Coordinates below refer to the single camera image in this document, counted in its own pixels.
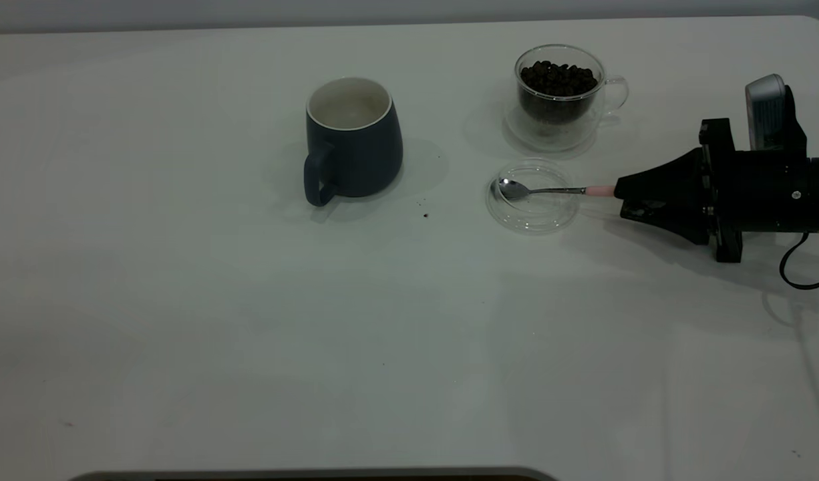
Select pile of coffee beans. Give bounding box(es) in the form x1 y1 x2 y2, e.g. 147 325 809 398
520 61 599 124

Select clear double-wall glass cup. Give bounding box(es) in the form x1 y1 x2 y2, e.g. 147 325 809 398
504 44 629 154

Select dark grey ceramic mug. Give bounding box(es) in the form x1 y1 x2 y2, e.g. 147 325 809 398
303 77 404 207

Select clear glass saucer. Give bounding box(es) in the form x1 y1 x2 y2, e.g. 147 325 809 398
486 158 582 234

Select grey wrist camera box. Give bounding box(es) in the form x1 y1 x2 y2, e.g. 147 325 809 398
746 73 808 154

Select thin black looped cable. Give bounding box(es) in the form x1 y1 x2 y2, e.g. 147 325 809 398
779 232 819 291

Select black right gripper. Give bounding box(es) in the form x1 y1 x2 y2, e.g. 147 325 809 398
613 118 819 263

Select metal spoon with pink handle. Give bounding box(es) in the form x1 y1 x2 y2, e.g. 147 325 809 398
496 178 617 202

